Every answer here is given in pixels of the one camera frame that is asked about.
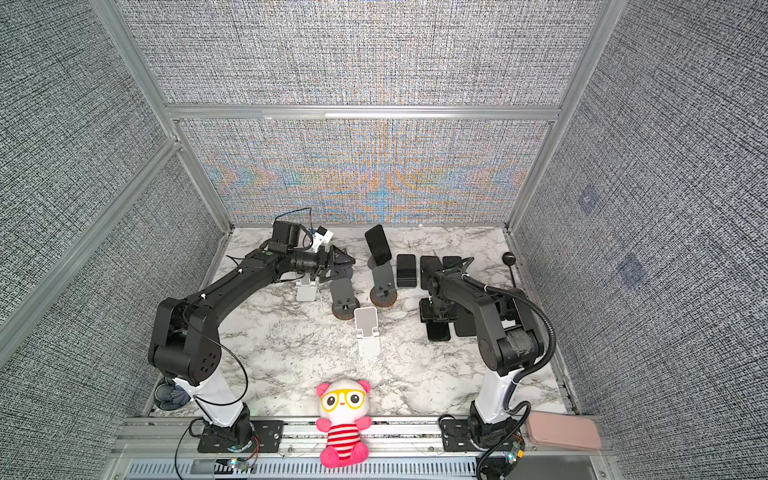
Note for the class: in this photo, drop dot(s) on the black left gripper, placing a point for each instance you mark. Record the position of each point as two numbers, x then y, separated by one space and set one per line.
323 266

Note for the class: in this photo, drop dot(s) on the black front phone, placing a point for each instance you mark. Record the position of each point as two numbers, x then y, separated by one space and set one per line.
464 324

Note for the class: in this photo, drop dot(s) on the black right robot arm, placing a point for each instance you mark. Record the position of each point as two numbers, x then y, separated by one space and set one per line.
514 338

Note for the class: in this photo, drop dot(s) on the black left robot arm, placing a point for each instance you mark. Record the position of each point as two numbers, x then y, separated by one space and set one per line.
185 344

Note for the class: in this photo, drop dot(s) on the white rear phone stand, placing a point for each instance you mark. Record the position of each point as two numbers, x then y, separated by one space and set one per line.
306 289

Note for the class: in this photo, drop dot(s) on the white phone stand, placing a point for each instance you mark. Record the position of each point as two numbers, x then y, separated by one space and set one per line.
367 332
306 289

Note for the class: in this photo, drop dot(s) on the round wooden right stand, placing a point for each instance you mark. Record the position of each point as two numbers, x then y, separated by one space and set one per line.
384 293

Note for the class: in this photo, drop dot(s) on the white front phone stand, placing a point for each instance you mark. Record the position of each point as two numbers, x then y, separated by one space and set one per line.
367 332

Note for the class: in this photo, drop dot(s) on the pink panda plush toy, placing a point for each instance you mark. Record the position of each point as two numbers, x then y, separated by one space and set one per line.
344 407

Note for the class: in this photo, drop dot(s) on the pink pad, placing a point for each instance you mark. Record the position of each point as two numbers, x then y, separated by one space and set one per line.
570 432

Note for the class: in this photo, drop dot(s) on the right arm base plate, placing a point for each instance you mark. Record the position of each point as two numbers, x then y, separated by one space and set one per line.
459 433

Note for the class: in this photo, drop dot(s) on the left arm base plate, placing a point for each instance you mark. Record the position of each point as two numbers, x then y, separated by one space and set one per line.
262 435

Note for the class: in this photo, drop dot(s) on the aluminium front rail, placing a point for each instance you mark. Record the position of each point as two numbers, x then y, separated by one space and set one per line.
410 447

